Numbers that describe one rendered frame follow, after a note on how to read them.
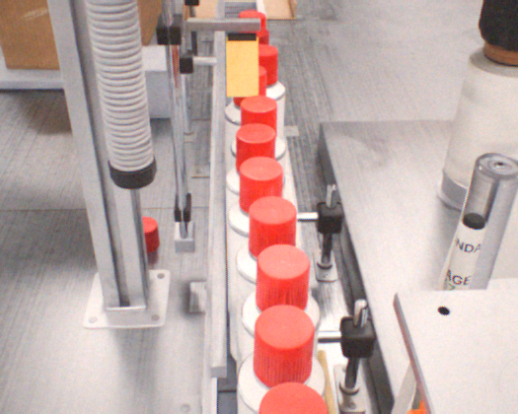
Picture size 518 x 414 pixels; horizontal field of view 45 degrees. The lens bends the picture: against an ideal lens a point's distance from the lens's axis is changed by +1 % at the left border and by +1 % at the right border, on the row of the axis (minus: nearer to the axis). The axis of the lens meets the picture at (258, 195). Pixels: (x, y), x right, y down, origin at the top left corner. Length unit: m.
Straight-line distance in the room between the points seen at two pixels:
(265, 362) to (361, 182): 0.51
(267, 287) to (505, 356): 0.16
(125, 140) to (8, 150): 0.61
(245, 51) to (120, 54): 0.21
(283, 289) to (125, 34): 0.19
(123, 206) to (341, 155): 0.37
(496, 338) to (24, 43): 1.06
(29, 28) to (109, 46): 0.80
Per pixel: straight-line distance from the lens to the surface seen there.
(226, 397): 0.57
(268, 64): 0.65
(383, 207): 0.78
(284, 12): 1.53
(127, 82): 0.42
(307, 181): 0.90
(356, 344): 0.57
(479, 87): 0.73
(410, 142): 0.92
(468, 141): 0.75
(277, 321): 0.34
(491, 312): 0.29
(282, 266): 0.38
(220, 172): 0.68
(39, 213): 0.88
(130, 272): 0.67
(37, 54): 1.22
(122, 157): 0.45
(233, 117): 0.62
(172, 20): 0.56
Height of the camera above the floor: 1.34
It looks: 36 degrees down
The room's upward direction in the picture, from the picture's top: 1 degrees clockwise
